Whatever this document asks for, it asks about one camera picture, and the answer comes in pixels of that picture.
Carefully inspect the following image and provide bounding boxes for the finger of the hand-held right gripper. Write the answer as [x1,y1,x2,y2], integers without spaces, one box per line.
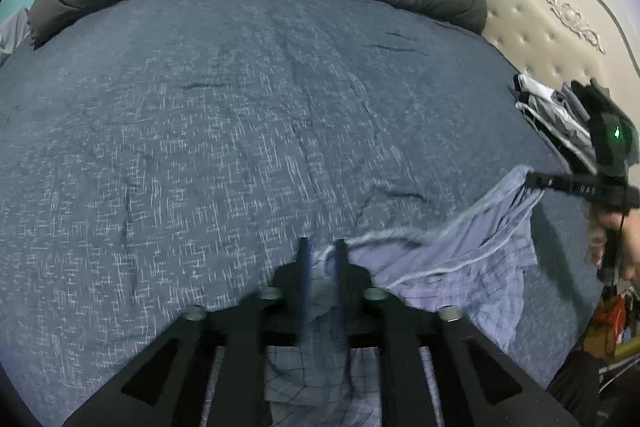
[525,171,570,194]

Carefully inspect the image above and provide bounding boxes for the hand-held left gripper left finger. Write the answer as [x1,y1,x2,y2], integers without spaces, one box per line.
[62,237,313,427]

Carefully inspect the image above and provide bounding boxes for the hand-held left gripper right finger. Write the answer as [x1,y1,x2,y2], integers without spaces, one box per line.
[334,238,581,427]

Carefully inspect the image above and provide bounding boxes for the light blue plaid shorts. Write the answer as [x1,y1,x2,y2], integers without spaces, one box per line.
[200,164,541,427]

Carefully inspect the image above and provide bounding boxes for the stack of folded clothes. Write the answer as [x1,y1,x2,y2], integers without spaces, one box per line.
[512,72,601,172]

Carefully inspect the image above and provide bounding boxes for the person's right hand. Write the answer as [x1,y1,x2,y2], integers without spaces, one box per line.
[587,206,640,283]

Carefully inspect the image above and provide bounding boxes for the cream tufted headboard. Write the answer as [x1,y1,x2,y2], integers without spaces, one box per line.
[444,0,640,132]

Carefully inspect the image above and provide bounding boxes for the orange object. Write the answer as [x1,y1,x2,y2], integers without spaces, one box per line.
[582,292,633,360]

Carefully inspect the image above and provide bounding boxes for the dark cloth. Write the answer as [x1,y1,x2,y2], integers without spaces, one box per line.
[545,347,640,427]

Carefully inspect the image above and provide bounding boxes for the light grey quilt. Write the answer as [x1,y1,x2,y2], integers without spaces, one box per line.
[0,7,32,64]

